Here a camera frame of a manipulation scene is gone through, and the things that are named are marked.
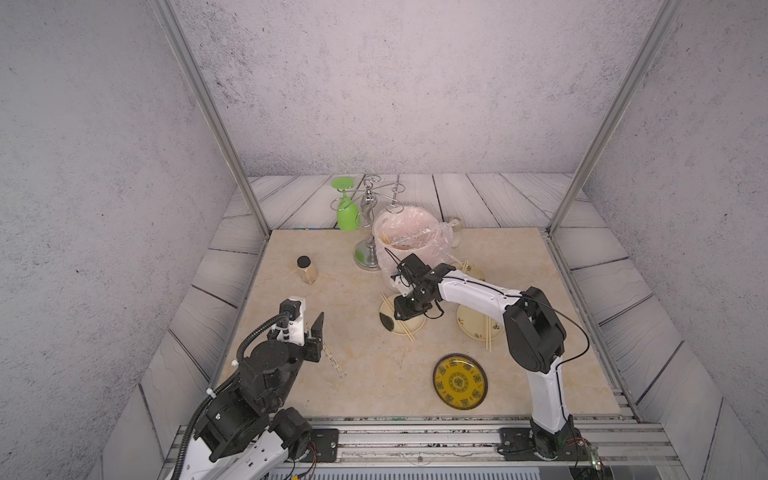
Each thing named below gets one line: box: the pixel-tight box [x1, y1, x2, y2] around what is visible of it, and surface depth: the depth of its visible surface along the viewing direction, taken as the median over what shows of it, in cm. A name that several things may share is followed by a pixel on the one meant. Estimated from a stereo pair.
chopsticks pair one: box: [323, 344, 343, 372], surface depth 89 cm
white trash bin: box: [373, 205, 454, 292], surface depth 93 cm
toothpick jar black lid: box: [297, 255, 311, 269], surface depth 101 cm
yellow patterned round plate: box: [432, 353, 489, 410], surface depth 85 cm
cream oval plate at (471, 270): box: [455, 261, 486, 281], surface depth 110 cm
